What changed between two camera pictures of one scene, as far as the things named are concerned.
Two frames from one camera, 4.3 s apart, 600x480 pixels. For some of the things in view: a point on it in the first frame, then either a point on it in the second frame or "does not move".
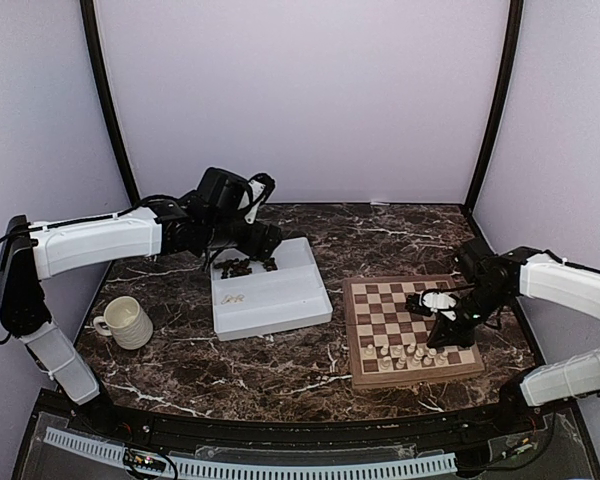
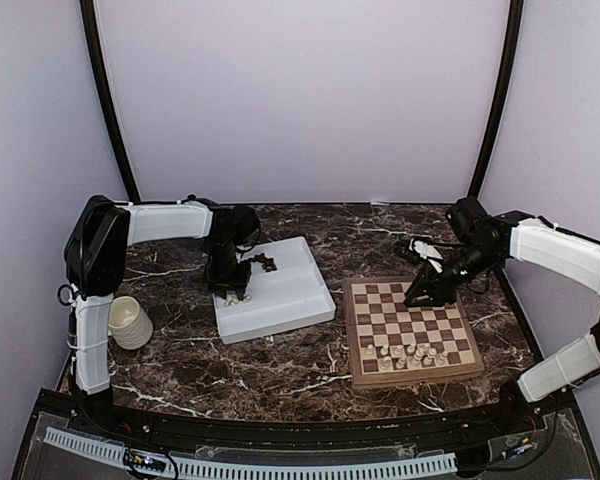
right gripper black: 462,337 -> 442,292
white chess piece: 443,360 does not move
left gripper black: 252,246 -> 238,283
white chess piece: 401,362 does not move
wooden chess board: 388,341 does not move
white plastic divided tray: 252,296 does not move
